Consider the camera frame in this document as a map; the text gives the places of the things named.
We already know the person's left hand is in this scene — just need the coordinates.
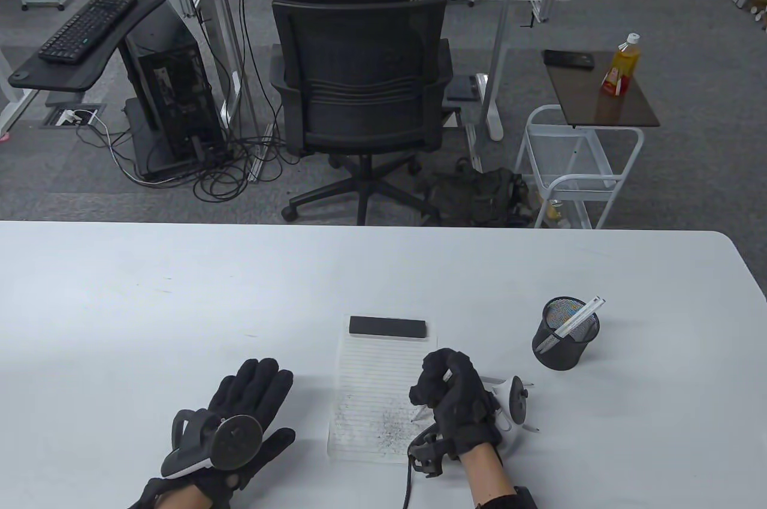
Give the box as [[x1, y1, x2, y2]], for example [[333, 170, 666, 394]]
[[195, 357, 296, 495]]

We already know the person's right hand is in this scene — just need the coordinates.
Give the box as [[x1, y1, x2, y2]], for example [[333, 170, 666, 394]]
[[409, 348, 503, 459]]

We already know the blue-capped white mechanical pencil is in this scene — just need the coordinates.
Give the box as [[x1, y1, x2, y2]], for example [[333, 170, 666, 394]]
[[412, 369, 454, 421]]

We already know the yellow-capped white mechanical pencil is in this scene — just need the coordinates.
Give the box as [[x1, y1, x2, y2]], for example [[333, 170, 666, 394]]
[[479, 373, 535, 388]]

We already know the person's left forearm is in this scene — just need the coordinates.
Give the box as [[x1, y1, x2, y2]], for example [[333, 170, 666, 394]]
[[156, 482, 207, 509]]

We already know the black white tracking controller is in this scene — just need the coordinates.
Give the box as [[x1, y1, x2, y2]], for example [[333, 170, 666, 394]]
[[161, 407, 265, 480], [482, 375, 534, 457]]

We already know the lined white paper sheet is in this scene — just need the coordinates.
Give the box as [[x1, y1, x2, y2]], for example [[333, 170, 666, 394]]
[[328, 326, 439, 466]]

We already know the black rectangular block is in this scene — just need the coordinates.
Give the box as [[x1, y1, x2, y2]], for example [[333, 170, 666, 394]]
[[348, 315, 428, 342]]

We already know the black mesh pen holder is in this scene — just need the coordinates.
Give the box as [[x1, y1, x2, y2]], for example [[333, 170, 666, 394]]
[[532, 295, 601, 371]]

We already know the dark olive backpack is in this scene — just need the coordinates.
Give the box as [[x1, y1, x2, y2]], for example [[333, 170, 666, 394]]
[[419, 158, 534, 228]]

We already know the black computer tower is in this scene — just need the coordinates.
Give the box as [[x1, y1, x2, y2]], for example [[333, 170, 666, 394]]
[[124, 11, 228, 177]]

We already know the black mesh office chair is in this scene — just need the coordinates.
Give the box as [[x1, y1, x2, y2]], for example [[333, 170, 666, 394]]
[[268, 0, 454, 226]]

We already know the brown side table top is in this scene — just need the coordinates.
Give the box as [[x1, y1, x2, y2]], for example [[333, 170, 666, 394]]
[[542, 49, 661, 129]]

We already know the grey floor socket box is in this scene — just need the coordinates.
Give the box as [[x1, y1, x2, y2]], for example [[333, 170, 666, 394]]
[[41, 104, 107, 129]]

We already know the black smartphone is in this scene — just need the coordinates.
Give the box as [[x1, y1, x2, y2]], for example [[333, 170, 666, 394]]
[[542, 49, 596, 70]]

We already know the black keyboard tray table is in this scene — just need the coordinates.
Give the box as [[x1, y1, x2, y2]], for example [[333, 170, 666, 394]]
[[8, 0, 172, 94]]

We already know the yellow drink bottle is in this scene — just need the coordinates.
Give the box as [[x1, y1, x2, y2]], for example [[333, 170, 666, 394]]
[[601, 32, 642, 97]]

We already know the black keyboard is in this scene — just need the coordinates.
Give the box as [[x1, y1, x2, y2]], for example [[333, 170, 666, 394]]
[[38, 0, 138, 65]]

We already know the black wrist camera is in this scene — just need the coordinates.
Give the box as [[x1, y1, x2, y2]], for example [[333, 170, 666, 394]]
[[407, 433, 459, 478]]

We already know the black arm strap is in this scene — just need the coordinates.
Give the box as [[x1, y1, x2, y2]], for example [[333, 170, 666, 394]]
[[126, 476, 174, 509], [473, 485, 538, 509]]

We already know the black cable tangle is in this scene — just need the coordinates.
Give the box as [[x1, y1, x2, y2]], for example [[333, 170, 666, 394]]
[[75, 107, 300, 203]]

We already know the white wire cart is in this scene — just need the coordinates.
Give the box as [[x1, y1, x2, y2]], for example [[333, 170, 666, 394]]
[[514, 104, 646, 230]]

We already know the white desk frame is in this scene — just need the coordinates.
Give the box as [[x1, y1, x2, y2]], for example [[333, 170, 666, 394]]
[[0, 44, 38, 137]]

